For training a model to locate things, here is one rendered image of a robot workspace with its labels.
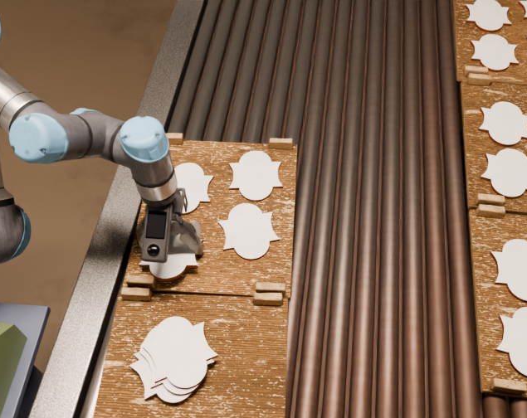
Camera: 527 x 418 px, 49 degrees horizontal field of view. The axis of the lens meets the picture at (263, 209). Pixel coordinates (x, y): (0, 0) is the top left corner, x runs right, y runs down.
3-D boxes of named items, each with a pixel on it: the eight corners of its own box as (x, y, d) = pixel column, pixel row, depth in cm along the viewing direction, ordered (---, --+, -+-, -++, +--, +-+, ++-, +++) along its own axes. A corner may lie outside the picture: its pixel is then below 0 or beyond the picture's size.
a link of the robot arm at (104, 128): (51, 104, 96) (104, 123, 93) (92, 105, 107) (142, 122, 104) (43, 149, 98) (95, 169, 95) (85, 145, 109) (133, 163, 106)
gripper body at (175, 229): (190, 205, 120) (182, 167, 110) (184, 240, 115) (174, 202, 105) (153, 204, 120) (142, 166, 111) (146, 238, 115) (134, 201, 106)
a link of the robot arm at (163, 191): (171, 188, 102) (125, 187, 102) (174, 204, 105) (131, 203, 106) (177, 157, 106) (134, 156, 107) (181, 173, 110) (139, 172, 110)
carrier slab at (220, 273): (123, 291, 121) (121, 288, 119) (157, 143, 144) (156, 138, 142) (290, 300, 119) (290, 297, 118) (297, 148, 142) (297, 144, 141)
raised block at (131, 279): (127, 288, 119) (124, 281, 117) (129, 279, 120) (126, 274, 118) (155, 289, 119) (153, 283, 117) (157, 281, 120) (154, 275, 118)
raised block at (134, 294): (122, 300, 118) (119, 294, 116) (124, 292, 119) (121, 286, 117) (151, 301, 118) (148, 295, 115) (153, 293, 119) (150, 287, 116)
